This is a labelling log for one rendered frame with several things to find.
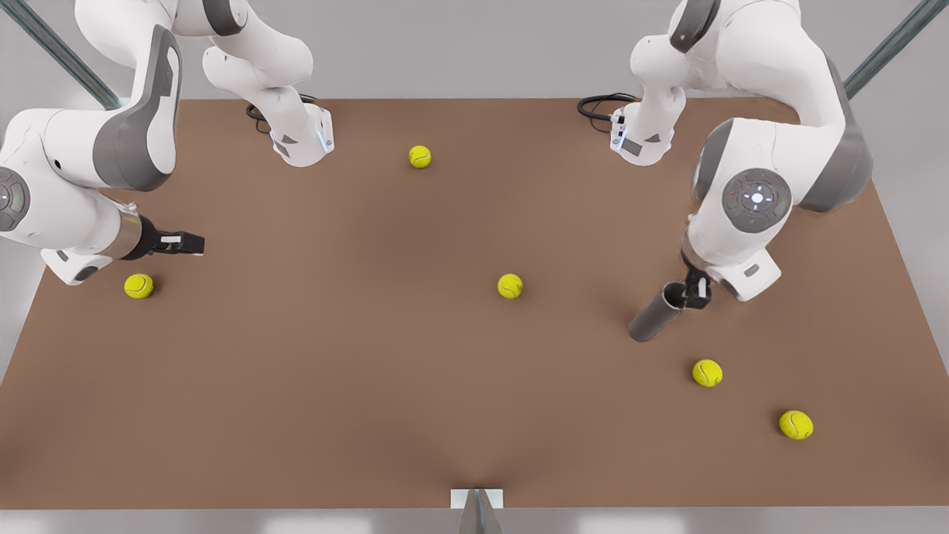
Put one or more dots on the dark grey tennis tube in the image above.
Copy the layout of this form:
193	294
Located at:
655	314

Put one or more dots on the silver frame post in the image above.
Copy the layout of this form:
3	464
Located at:
893	44
477	512
63	55

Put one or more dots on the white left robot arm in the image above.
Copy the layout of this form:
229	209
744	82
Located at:
771	111

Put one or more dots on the yellow tennis ball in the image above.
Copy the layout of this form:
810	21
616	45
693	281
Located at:
420	156
796	425
139	285
510	285
707	372

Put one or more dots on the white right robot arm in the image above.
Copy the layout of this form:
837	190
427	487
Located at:
67	152

